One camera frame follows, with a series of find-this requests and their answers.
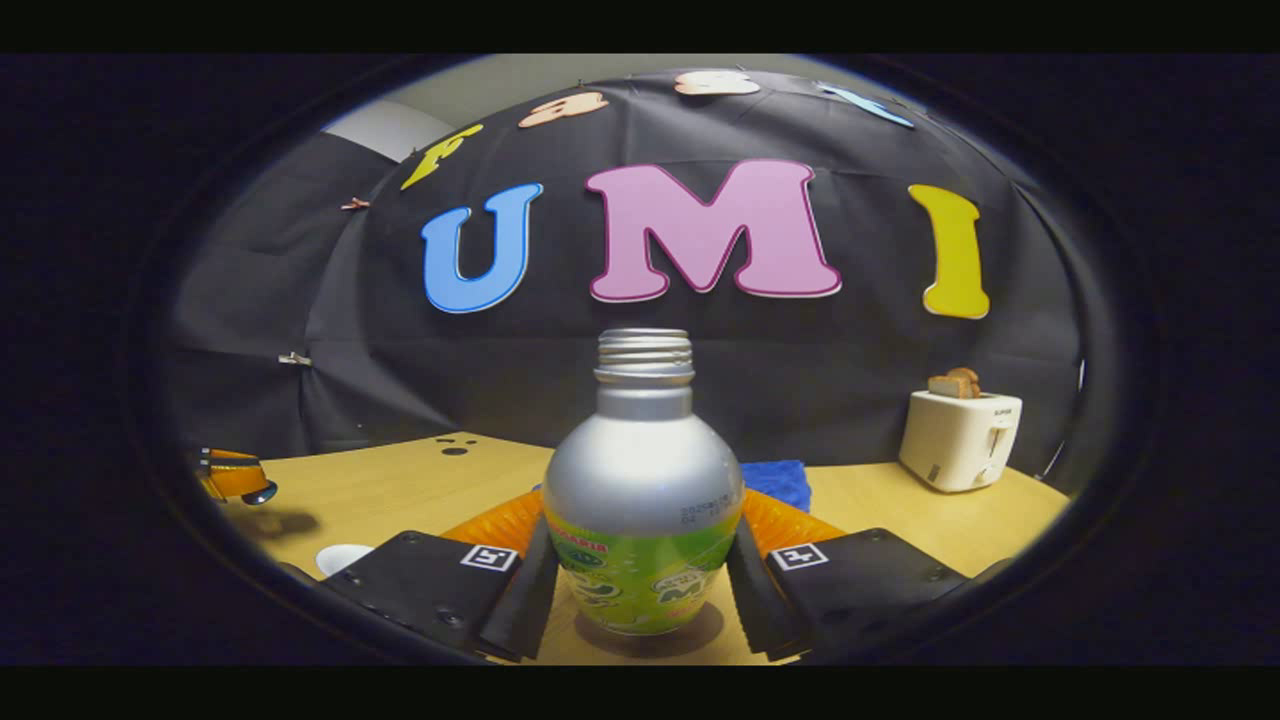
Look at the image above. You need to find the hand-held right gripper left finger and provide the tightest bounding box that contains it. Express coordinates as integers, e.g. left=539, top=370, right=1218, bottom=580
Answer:
left=320, top=490, right=559, bottom=663

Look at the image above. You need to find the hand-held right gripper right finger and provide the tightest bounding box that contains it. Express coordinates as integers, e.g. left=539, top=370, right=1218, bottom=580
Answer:
left=727, top=490, right=971, bottom=661

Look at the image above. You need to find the round brown coaster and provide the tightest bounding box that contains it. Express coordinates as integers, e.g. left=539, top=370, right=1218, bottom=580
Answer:
left=573, top=598, right=726, bottom=659

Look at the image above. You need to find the white teacup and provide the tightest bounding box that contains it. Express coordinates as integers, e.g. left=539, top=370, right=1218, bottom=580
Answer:
left=315, top=543, right=376, bottom=578

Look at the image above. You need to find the silver green water bottle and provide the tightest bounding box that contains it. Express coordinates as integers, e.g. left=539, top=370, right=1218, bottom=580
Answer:
left=543, top=328, right=746, bottom=636

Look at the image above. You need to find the blue folded towel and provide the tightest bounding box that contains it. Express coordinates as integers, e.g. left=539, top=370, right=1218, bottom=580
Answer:
left=740, top=459, right=813, bottom=513

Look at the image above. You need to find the white toaster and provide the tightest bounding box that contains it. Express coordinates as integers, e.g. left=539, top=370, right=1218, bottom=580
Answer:
left=898, top=390, right=1024, bottom=493

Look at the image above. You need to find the black backdrop cloth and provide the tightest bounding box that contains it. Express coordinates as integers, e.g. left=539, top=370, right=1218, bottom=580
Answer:
left=170, top=68, right=1086, bottom=491

